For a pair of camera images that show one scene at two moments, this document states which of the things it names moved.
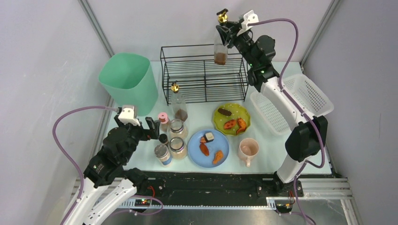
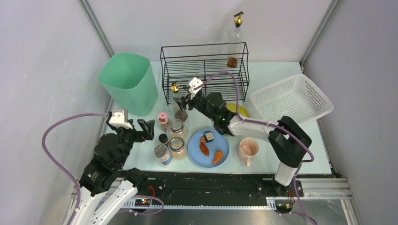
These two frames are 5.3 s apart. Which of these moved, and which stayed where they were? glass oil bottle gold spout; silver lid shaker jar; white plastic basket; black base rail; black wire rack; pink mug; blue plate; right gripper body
Moved: right gripper body; glass oil bottle gold spout
Stayed: pink mug; black wire rack; silver lid shaker jar; blue plate; white plastic basket; black base rail
